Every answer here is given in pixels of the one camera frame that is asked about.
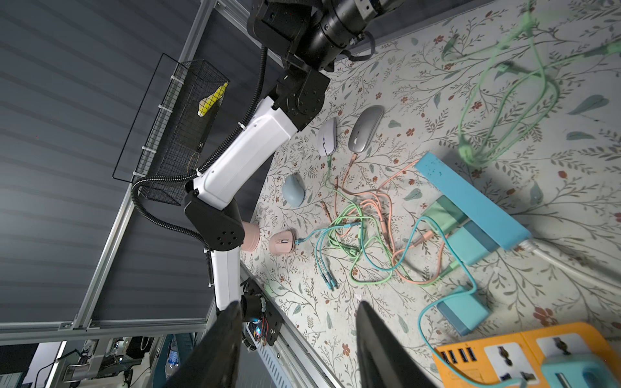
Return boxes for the light green charger plug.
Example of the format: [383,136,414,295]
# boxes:
[422,195,468,241]

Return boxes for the white wireless mouse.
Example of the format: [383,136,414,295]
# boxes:
[316,117,337,157]

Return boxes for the light blue wireless mouse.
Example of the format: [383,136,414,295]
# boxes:
[281,174,306,208]

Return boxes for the black wire wall basket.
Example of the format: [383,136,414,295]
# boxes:
[113,53,229,184]

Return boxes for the white power cord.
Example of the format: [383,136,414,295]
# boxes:
[518,238,621,297]

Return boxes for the orange power strip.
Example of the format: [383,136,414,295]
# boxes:
[434,323,620,387]

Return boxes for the pink pen cup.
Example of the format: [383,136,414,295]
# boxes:
[241,221,260,252]

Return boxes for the teal charging cable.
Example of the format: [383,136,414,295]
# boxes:
[294,215,527,388]

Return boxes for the silver grey wireless mouse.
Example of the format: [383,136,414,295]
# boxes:
[348,105,385,154]

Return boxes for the blue power strip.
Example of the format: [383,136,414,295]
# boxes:
[415,153,532,251]

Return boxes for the green charging cable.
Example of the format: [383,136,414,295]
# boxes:
[324,0,621,287]

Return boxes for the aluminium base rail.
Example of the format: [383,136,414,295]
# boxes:
[242,276,343,387]

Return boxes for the blue-grey charger plug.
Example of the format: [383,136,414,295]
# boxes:
[437,286,490,336]

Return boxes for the teal charger plug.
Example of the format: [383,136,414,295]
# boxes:
[448,221,499,266]

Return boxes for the teal charger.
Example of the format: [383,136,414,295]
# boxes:
[541,353,620,388]

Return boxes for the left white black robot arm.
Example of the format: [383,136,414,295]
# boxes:
[131,0,399,310]

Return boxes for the pink wireless mouse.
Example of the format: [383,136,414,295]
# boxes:
[268,230,296,255]

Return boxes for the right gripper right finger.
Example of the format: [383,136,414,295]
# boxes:
[356,302,434,387]

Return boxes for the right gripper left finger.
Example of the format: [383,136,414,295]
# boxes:
[163,301,242,388]

